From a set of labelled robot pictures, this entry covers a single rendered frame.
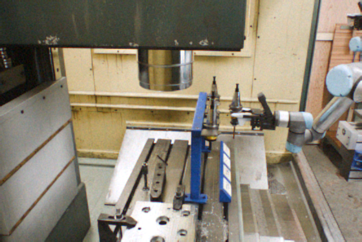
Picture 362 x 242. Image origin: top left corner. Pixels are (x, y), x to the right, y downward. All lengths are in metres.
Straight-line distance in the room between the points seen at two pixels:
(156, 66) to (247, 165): 1.22
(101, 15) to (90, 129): 1.52
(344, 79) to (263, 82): 0.77
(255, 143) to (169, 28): 1.39
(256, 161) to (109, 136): 0.98
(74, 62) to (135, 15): 1.38
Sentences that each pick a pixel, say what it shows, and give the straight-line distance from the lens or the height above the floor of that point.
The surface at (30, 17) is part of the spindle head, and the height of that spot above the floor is 1.66.
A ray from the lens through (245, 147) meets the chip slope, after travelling 2.02.
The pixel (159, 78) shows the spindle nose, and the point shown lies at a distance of 0.85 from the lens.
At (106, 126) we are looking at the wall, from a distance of 2.21.
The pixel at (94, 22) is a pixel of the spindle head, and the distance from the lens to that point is 0.82.
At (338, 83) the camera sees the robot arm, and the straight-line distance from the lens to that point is 1.31.
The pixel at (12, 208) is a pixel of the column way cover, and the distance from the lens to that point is 1.09.
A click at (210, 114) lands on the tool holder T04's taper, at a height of 1.27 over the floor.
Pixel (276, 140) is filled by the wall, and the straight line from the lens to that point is 2.14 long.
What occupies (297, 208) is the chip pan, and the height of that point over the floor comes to 0.66.
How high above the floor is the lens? 1.74
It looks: 22 degrees down
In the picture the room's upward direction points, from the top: straight up
